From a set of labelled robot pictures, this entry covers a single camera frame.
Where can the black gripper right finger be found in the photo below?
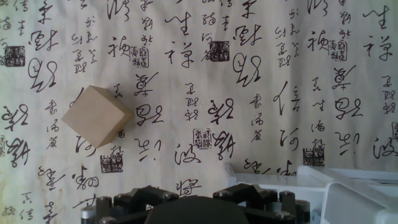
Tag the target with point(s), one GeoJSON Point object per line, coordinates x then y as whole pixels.
{"type": "Point", "coordinates": [273, 202]}

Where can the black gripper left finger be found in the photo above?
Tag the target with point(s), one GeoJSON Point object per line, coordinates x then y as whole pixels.
{"type": "Point", "coordinates": [124, 205]}

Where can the wooden block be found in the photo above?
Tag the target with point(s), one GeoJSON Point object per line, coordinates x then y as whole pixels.
{"type": "Point", "coordinates": [98, 116]}

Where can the white drawer cabinet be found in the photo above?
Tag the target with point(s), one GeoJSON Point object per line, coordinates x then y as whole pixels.
{"type": "Point", "coordinates": [357, 199]}

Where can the beige calligraphy print tablecloth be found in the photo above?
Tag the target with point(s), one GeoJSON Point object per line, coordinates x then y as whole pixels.
{"type": "Point", "coordinates": [217, 93]}

